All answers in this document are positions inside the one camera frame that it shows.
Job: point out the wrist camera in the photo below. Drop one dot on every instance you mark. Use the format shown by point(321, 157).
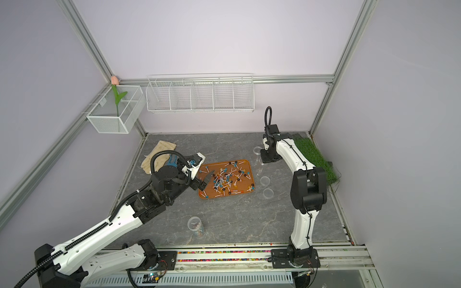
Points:
point(192, 167)
point(265, 143)

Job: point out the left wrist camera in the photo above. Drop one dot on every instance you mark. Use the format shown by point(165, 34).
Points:
point(192, 167)

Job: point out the white wire wall basket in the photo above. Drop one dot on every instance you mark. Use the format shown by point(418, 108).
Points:
point(205, 92)

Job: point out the clear plastic jar lid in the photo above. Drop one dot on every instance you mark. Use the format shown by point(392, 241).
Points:
point(265, 181)

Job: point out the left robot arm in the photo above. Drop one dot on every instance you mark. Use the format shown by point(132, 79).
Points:
point(76, 262)

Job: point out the green artificial grass mat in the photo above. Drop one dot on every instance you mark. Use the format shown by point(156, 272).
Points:
point(311, 152)

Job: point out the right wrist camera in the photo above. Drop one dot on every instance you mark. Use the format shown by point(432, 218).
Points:
point(265, 143)

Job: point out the orange wooden tray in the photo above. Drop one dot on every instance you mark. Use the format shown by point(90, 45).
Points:
point(227, 179)

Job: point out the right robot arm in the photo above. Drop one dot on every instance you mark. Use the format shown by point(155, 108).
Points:
point(308, 194)

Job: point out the artificial pink tulip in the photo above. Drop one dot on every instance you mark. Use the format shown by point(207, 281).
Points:
point(118, 96)

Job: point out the blue garden hand rake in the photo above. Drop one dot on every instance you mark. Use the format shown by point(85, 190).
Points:
point(172, 161)

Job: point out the white mesh wall box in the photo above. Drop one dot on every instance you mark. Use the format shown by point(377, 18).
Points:
point(103, 115)

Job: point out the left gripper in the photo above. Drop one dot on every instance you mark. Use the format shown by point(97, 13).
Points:
point(197, 183)

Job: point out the clear plastic candy jar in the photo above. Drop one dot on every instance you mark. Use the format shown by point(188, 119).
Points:
point(259, 166)

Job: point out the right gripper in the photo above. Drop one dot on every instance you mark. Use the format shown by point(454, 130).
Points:
point(265, 159)

